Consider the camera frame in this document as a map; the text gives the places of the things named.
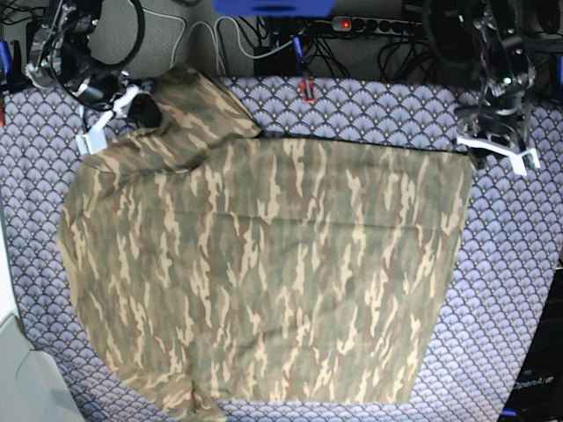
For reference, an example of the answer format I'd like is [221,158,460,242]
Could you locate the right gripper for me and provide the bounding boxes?
[65,70,162,127]

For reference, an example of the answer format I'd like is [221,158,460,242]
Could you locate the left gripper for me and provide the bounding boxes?
[457,94,527,152]

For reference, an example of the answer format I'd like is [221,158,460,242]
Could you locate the camouflage T-shirt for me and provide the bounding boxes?
[57,67,473,421]

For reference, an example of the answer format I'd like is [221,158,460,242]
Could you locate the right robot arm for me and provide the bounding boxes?
[26,1,163,127]

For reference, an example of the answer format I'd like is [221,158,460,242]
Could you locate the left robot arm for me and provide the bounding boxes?
[421,1,537,153]

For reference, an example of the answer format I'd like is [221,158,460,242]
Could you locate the blue fan-pattern tablecloth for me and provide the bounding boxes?
[1,76,562,421]

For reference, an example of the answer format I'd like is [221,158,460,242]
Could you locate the black power adapter box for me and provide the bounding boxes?
[253,47,296,76]

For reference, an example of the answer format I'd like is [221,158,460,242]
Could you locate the red table clamp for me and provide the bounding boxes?
[300,77,316,104]

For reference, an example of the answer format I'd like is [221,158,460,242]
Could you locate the black power strip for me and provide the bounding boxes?
[331,16,424,37]

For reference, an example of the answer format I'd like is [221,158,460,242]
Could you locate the black OpenArm box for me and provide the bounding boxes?
[499,269,562,421]

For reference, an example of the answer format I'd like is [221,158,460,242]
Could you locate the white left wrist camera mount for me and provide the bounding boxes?
[456,135,541,176]

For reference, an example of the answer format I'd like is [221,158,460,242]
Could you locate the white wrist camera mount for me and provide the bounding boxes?
[456,135,541,176]
[76,84,143,156]

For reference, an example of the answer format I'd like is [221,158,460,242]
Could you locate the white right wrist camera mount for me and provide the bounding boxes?
[76,84,143,156]

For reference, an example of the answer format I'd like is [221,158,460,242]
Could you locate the grey looped cable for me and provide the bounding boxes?
[127,0,296,76]

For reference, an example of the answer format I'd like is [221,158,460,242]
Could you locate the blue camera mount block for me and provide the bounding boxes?
[213,0,336,17]

